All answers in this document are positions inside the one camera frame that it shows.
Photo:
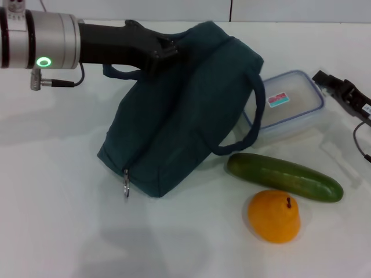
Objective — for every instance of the clear plastic food container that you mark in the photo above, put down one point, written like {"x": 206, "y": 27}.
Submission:
{"x": 290, "y": 116}

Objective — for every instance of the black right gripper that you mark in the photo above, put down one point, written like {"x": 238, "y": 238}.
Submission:
{"x": 358, "y": 104}

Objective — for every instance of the green cucumber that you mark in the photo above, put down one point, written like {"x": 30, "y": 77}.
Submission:
{"x": 284, "y": 176}

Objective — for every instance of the orange pear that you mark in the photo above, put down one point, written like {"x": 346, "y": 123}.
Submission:
{"x": 272, "y": 220}

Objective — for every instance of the teal fabric zipper bag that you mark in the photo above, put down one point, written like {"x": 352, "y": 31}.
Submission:
{"x": 188, "y": 110}

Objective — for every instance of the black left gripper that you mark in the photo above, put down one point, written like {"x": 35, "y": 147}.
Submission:
{"x": 116, "y": 46}

